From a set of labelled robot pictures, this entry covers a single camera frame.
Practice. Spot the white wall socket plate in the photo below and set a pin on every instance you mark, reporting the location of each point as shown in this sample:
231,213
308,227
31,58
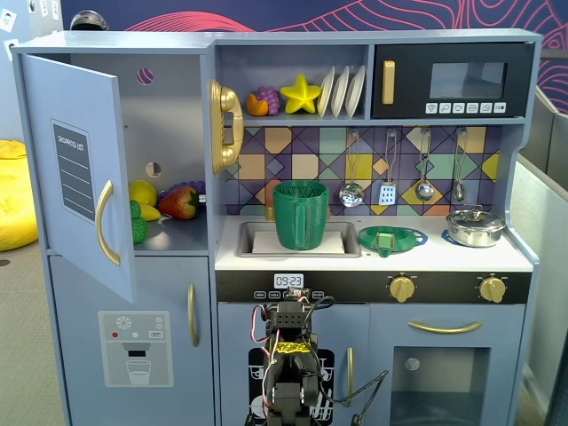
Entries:
8,21

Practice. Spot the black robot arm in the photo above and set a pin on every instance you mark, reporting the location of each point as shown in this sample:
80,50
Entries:
288,324

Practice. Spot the light purple toy grapes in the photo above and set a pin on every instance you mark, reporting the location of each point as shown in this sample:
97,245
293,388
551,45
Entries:
270,94

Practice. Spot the gold toy faucet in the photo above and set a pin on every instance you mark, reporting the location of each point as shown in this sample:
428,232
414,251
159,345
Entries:
270,213

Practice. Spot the steel toy spoon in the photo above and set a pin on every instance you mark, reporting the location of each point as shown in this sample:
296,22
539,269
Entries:
458,191

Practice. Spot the steel toy skimmer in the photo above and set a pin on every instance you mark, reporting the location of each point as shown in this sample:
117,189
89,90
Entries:
352,195

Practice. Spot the steel toy ladle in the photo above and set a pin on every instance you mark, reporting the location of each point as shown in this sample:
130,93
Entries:
424,191

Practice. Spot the steel toy slotted spatula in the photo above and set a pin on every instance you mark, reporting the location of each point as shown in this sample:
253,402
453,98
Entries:
387,194

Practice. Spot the gold stove knob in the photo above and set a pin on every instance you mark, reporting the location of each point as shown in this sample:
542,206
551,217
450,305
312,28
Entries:
402,289
491,289

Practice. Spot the orange toy fruit half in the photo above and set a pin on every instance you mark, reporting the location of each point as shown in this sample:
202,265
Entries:
256,107

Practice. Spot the yellow toy star fruit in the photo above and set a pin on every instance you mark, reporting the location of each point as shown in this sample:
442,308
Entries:
301,95

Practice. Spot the gold toy telephone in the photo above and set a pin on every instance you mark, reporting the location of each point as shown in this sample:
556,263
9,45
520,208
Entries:
219,95

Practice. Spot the blue shopping list cabinet door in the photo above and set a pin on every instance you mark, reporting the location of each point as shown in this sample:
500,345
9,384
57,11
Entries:
53,89

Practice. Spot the green plastic cup recipient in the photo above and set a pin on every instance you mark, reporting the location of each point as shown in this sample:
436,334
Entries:
302,222

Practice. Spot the black toy microwave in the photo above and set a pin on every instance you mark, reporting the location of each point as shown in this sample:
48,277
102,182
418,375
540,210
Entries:
408,57

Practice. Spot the yellow toy banana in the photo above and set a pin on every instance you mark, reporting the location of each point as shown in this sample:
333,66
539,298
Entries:
152,213

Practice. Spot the yellow bean bag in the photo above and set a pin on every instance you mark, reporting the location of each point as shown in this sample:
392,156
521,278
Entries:
13,199

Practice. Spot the green toy pineapple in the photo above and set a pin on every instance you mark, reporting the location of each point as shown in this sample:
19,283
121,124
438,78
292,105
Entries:
138,228

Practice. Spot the grey toy sink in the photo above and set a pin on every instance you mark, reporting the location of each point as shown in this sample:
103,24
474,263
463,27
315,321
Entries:
245,242

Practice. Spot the green round lid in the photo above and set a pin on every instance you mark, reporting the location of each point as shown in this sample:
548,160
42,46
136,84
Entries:
368,238

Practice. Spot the blue ice dispenser fridge door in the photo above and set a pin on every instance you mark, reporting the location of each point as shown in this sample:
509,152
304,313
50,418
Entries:
133,284

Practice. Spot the blue wooden toy kitchen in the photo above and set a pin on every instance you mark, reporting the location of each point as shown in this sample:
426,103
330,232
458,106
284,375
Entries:
288,37

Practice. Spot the yellow toy lemon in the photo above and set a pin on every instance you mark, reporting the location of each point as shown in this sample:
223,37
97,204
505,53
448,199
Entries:
142,191

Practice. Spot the blue oven door with window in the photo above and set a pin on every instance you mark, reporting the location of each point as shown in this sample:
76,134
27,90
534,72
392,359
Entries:
386,324

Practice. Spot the red toy strawberry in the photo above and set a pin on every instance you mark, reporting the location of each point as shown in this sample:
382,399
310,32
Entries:
177,205

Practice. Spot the steel toy pot with lid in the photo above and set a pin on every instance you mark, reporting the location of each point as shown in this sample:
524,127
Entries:
475,231

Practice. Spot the white toy plate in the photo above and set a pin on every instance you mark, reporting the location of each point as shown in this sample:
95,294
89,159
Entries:
326,93
341,91
356,89

